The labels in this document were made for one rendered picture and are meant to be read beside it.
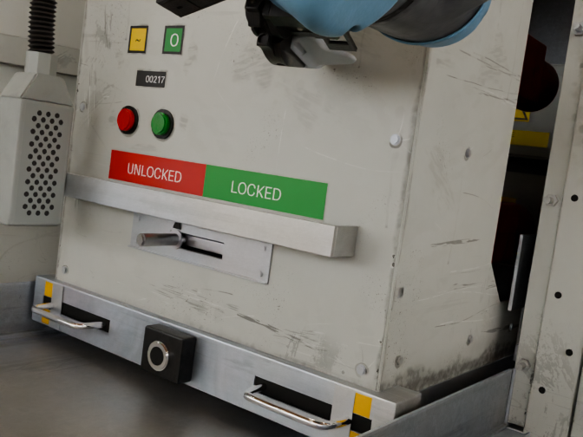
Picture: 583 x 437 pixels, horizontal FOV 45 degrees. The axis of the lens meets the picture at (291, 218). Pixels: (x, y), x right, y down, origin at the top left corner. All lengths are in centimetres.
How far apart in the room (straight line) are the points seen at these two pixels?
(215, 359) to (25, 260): 48
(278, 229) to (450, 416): 25
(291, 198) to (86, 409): 29
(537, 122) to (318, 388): 96
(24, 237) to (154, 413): 47
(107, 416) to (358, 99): 39
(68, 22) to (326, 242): 65
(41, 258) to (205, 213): 49
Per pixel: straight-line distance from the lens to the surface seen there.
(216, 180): 76
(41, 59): 88
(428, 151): 65
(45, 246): 116
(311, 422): 64
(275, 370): 71
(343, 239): 64
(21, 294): 100
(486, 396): 82
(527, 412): 89
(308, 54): 63
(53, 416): 74
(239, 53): 76
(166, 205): 76
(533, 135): 152
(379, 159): 65
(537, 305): 87
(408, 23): 45
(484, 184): 78
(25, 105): 85
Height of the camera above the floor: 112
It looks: 5 degrees down
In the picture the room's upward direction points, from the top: 8 degrees clockwise
